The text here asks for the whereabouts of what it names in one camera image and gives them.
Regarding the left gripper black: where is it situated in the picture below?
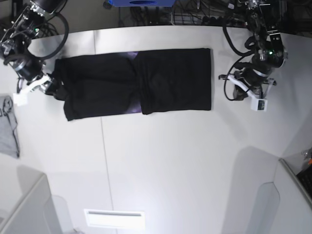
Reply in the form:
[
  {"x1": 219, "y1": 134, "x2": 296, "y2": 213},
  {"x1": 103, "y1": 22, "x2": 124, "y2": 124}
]
[{"x1": 240, "y1": 64, "x2": 274, "y2": 89}]

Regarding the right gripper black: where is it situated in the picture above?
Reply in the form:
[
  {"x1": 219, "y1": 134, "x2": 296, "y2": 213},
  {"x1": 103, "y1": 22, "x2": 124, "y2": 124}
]
[{"x1": 14, "y1": 58, "x2": 45, "y2": 82}]

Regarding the black T-shirt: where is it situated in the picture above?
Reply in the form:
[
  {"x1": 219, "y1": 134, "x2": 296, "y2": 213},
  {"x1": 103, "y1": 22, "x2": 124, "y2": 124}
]
[{"x1": 52, "y1": 48, "x2": 212, "y2": 121}]

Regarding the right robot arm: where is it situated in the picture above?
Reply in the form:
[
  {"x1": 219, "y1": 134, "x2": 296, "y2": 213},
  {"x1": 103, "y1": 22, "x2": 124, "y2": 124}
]
[{"x1": 0, "y1": 0, "x2": 69, "y2": 82}]

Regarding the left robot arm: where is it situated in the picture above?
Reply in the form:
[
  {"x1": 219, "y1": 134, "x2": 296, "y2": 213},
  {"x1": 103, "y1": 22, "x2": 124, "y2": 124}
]
[{"x1": 222, "y1": 0, "x2": 286, "y2": 89}]

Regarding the grey folded T-shirt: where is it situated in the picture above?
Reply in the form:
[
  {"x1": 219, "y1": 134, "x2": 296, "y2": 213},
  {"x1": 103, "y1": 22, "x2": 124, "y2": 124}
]
[{"x1": 0, "y1": 95, "x2": 20, "y2": 158}]

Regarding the black power strip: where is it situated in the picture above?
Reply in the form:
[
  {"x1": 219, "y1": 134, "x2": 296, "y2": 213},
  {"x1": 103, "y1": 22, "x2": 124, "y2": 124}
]
[{"x1": 201, "y1": 16, "x2": 245, "y2": 27}]

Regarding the blue box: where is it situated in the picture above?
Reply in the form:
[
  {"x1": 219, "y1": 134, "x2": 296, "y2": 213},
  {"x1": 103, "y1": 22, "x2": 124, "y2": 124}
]
[{"x1": 108, "y1": 0, "x2": 176, "y2": 7}]

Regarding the black keyboard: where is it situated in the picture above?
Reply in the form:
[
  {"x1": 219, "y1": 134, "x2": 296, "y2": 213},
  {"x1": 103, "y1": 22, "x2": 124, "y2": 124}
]
[{"x1": 297, "y1": 166, "x2": 312, "y2": 198}]

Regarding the white label plate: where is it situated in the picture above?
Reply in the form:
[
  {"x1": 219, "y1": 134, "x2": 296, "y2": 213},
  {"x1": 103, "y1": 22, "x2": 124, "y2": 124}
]
[{"x1": 84, "y1": 209, "x2": 145, "y2": 230}]

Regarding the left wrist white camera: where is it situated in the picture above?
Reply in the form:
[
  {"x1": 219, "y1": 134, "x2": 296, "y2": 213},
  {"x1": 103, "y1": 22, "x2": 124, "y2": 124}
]
[{"x1": 251, "y1": 98, "x2": 268, "y2": 112}]

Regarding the wrist white camera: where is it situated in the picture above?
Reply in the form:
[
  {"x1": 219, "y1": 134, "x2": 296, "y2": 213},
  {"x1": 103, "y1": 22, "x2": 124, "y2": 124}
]
[
  {"x1": 13, "y1": 93, "x2": 28, "y2": 106},
  {"x1": 251, "y1": 98, "x2": 268, "y2": 112}
]

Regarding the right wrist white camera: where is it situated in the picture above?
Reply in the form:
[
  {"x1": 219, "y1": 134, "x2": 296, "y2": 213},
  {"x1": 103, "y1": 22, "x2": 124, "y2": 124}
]
[{"x1": 13, "y1": 93, "x2": 28, "y2": 106}]

